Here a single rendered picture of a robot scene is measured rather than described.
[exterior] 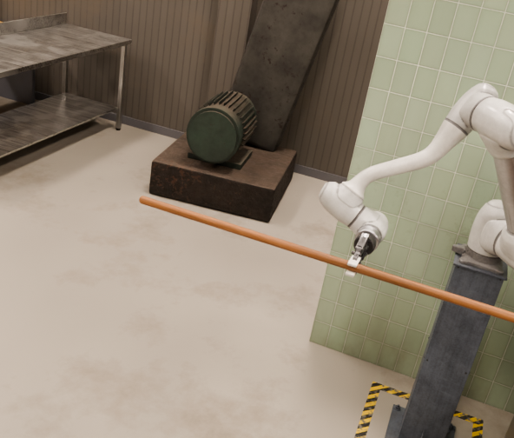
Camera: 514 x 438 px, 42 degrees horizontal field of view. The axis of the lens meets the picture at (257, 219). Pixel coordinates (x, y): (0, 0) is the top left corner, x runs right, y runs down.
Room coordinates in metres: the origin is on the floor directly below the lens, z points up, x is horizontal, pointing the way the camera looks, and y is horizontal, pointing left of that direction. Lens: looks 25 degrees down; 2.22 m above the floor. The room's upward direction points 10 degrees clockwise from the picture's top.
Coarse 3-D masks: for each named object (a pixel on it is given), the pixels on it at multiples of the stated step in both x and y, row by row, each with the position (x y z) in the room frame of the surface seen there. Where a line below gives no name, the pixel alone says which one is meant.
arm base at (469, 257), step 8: (456, 248) 2.57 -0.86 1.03; (464, 248) 2.56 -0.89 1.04; (464, 256) 2.52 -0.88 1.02; (472, 256) 2.50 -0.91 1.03; (480, 256) 2.49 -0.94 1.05; (472, 264) 2.48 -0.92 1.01; (480, 264) 2.48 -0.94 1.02; (488, 264) 2.48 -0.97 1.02; (496, 264) 2.48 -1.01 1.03; (496, 272) 2.45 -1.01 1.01
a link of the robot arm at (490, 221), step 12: (492, 204) 2.53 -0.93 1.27; (480, 216) 2.53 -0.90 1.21; (492, 216) 2.49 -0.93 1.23; (504, 216) 2.48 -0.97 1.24; (480, 228) 2.51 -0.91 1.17; (492, 228) 2.46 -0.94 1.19; (468, 240) 2.57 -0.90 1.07; (480, 240) 2.49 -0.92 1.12; (492, 240) 2.44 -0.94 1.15; (480, 252) 2.49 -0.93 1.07; (492, 252) 2.45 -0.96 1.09
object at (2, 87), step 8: (24, 72) 6.39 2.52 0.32; (32, 72) 6.37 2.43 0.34; (0, 80) 6.47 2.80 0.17; (8, 80) 6.44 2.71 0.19; (16, 80) 6.42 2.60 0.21; (24, 80) 6.39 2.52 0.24; (32, 80) 6.37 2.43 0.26; (0, 88) 6.47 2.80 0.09; (8, 88) 6.44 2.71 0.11; (16, 88) 6.42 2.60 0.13; (24, 88) 6.39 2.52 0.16; (32, 88) 6.37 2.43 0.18; (8, 96) 6.44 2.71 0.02; (16, 96) 6.42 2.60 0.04; (24, 96) 6.39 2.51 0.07; (32, 96) 6.37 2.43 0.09
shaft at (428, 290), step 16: (160, 208) 2.13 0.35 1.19; (176, 208) 2.12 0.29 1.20; (208, 224) 2.07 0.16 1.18; (224, 224) 2.06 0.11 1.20; (256, 240) 2.02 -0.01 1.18; (272, 240) 2.01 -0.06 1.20; (320, 256) 1.95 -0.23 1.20; (336, 256) 1.96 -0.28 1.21; (368, 272) 1.91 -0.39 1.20; (384, 272) 1.90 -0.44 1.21; (416, 288) 1.86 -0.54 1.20; (432, 288) 1.86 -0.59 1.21; (464, 304) 1.81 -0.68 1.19; (480, 304) 1.81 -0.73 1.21; (512, 320) 1.77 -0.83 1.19
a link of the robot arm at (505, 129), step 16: (480, 112) 2.24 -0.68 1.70; (496, 112) 2.19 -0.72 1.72; (512, 112) 2.17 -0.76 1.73; (480, 128) 2.22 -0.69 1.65; (496, 128) 2.16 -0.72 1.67; (512, 128) 2.13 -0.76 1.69; (496, 144) 2.17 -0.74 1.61; (512, 144) 2.13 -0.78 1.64; (496, 160) 2.24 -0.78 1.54; (512, 160) 2.21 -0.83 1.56; (512, 176) 2.23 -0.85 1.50; (512, 192) 2.25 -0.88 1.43; (512, 208) 2.27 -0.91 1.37; (512, 224) 2.30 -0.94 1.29; (496, 240) 2.42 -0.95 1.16; (512, 240) 2.30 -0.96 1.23; (512, 256) 2.31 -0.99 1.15
